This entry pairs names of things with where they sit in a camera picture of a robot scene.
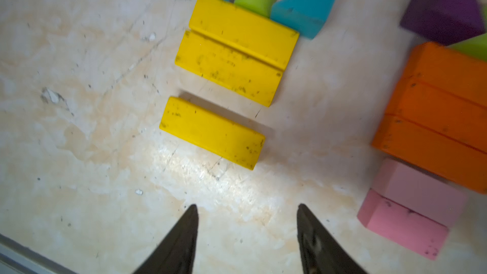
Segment yellow long block top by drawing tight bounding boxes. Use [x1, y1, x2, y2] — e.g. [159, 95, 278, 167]
[175, 30, 283, 107]

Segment orange rectangular block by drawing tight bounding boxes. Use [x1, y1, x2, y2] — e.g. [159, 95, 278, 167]
[386, 79, 486, 153]

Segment pink block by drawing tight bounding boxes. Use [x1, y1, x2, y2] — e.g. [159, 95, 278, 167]
[358, 189, 450, 260]
[371, 159, 467, 228]

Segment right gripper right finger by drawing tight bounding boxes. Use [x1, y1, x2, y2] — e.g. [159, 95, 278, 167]
[297, 204, 367, 274]

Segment yellow long block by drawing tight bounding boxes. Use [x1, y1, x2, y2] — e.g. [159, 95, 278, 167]
[175, 30, 283, 107]
[189, 0, 299, 71]
[159, 96, 266, 170]

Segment orange trapezoid block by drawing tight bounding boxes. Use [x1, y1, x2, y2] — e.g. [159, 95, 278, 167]
[402, 42, 486, 107]

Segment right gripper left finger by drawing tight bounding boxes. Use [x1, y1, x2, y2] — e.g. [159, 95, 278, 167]
[134, 204, 199, 274]

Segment green half-cylinder block top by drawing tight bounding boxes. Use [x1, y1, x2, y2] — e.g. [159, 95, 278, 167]
[448, 33, 487, 62]

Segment purple triangle block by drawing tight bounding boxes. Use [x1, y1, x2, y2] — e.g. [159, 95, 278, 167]
[399, 0, 486, 46]

